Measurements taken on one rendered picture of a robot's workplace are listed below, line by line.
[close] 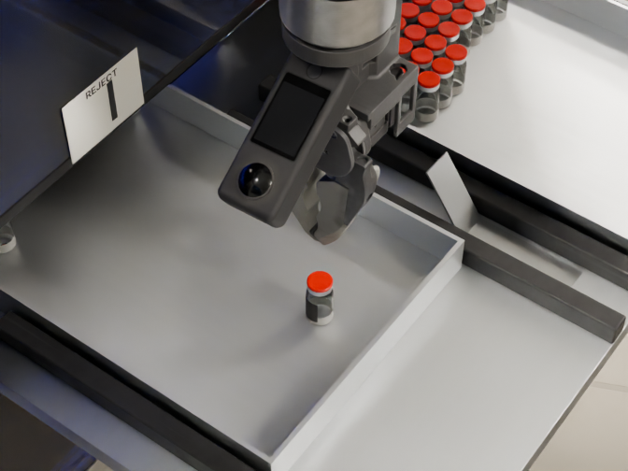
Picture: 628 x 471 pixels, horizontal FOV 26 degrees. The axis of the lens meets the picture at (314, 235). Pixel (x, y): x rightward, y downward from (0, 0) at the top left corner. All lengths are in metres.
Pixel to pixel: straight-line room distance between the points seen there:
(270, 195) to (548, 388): 0.31
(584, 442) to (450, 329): 1.03
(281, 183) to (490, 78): 0.46
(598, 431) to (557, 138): 0.94
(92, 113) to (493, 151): 0.37
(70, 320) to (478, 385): 0.33
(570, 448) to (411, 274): 1.01
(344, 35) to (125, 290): 0.37
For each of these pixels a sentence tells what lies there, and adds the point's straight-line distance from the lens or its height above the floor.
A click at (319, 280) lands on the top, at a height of 0.93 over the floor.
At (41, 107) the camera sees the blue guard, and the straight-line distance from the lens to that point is 1.02.
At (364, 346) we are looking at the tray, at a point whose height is 0.88.
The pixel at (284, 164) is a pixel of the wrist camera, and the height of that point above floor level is 1.12.
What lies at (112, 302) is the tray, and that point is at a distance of 1.12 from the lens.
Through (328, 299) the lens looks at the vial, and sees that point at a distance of 1.07.
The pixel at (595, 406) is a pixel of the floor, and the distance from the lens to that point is 2.15.
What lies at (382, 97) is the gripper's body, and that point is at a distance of 0.93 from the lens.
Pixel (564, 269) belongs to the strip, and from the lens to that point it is 1.15.
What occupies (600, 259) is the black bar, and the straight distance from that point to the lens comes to 1.14.
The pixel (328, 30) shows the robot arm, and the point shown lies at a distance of 0.85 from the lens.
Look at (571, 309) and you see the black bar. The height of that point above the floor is 0.90.
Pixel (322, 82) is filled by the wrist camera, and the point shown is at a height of 1.15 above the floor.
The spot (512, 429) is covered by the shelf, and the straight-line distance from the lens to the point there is 1.05.
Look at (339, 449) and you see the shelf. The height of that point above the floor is 0.88.
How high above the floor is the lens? 1.76
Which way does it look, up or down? 49 degrees down
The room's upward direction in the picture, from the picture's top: straight up
